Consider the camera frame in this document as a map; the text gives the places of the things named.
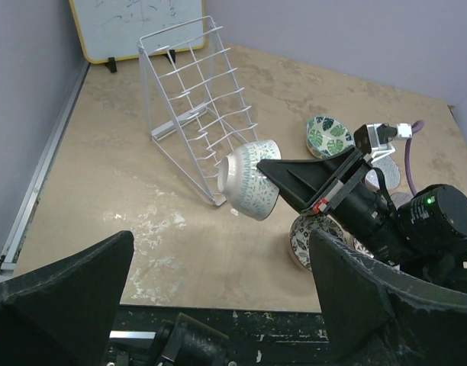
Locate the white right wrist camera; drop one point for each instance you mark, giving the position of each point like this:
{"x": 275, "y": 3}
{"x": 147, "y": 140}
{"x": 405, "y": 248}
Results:
{"x": 375, "y": 141}

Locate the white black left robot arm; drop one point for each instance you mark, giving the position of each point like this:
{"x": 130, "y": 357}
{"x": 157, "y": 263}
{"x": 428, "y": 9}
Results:
{"x": 191, "y": 343}

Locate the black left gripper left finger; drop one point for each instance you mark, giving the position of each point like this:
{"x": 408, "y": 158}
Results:
{"x": 62, "y": 313}

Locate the brown floral pattern bowl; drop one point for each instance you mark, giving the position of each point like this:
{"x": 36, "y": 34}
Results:
{"x": 300, "y": 232}

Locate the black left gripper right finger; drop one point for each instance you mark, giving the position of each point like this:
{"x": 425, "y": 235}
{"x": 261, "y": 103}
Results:
{"x": 378, "y": 315}

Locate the green leaf pattern bowl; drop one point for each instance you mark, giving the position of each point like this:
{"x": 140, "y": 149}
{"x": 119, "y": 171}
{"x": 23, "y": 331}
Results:
{"x": 326, "y": 137}

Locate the white wire dish rack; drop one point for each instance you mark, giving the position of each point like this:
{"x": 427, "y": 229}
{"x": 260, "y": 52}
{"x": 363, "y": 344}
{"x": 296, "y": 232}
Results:
{"x": 194, "y": 106}

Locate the yellow-framed whiteboard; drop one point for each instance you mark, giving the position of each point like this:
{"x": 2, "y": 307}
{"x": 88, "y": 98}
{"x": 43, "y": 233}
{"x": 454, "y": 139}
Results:
{"x": 112, "y": 29}

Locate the maroon triangle pattern bowl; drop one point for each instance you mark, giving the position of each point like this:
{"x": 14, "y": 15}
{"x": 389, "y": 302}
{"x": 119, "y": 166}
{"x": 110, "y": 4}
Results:
{"x": 359, "y": 247}

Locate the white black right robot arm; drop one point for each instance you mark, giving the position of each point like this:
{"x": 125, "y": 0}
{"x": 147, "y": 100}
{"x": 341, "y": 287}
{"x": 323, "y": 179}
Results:
{"x": 426, "y": 236}

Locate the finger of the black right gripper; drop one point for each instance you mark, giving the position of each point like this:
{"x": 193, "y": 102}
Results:
{"x": 332, "y": 184}

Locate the grey hexagon red-rim bowl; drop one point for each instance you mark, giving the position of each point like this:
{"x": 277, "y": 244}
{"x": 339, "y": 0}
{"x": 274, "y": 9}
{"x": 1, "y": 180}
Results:
{"x": 389, "y": 169}

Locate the teal triangle pattern bowl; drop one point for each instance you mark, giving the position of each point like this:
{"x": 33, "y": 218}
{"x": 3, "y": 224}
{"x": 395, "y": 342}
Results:
{"x": 245, "y": 187}

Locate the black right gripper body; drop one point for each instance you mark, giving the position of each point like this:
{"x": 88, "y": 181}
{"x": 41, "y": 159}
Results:
{"x": 375, "y": 223}

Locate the purple striped bowl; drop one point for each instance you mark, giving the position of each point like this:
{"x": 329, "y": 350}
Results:
{"x": 400, "y": 198}

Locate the aluminium left side rail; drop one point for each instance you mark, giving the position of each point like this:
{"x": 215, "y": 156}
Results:
{"x": 18, "y": 233}

